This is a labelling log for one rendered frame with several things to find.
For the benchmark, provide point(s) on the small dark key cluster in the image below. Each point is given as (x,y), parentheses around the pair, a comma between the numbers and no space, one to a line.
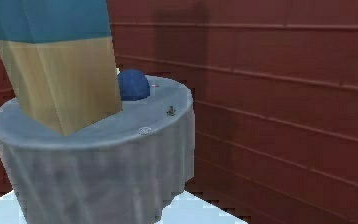
(171,111)

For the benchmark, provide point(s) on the blue ball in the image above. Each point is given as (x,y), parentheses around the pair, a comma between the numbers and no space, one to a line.
(133,85)

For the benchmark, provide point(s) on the round table with grey cloth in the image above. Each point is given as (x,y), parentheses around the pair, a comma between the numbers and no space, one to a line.
(97,173)

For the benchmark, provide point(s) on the blue and tan tall box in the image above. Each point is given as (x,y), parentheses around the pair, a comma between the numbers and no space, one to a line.
(63,73)

